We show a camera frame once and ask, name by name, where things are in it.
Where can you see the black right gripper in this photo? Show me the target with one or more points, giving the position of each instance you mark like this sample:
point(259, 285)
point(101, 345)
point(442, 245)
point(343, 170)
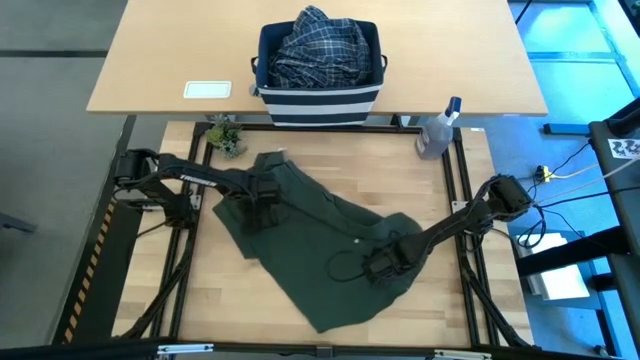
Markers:
point(390, 262)

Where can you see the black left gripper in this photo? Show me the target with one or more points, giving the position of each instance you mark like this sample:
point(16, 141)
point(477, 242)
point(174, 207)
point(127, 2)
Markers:
point(262, 195)

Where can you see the dark green button shirt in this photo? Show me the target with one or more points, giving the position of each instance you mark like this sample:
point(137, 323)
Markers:
point(310, 240)

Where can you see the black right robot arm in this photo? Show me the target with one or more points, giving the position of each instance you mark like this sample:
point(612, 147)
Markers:
point(450, 225)

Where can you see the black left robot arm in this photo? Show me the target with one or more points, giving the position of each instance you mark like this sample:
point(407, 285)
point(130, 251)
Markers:
point(200, 179)

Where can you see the navy white striped bin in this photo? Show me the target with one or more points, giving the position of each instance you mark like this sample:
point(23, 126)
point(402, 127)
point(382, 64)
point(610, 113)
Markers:
point(320, 107)

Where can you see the small green potted plant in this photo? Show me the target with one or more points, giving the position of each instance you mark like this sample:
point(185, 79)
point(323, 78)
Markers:
point(224, 136)

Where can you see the white rectangular tray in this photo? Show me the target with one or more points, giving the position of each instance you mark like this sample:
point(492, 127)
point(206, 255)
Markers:
point(207, 89)

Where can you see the clear spray bottle blue nozzle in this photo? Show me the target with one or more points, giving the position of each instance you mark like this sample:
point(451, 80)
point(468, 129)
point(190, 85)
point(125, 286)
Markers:
point(435, 137)

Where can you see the blue plaid shirt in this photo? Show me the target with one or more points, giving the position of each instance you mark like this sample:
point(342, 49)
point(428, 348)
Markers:
point(320, 50)

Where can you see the white box on floor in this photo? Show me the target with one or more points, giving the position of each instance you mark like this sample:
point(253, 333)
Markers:
point(560, 280)

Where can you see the black hazard-striped floor ramp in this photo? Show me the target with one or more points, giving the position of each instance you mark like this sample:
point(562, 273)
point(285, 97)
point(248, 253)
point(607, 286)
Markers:
point(107, 280)

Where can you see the yellow power plug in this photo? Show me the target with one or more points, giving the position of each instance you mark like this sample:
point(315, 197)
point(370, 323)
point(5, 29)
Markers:
point(546, 173)

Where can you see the light wooden desk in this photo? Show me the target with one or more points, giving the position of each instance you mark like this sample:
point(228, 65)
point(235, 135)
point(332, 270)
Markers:
point(450, 60)

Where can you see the black equipment cart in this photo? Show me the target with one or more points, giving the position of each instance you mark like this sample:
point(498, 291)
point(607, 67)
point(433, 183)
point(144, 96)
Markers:
point(627, 280)

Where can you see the grey chair leg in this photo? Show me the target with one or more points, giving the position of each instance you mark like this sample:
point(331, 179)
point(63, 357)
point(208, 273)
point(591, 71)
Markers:
point(17, 223)

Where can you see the white marker tag label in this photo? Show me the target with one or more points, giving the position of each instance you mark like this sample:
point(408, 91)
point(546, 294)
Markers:
point(625, 148)

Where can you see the silver metal bracket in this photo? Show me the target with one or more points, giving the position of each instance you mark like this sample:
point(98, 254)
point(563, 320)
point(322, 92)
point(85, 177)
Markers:
point(185, 348)
point(462, 355)

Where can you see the black metal table frame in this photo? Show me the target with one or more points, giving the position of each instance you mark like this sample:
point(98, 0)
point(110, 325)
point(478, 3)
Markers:
point(385, 129)

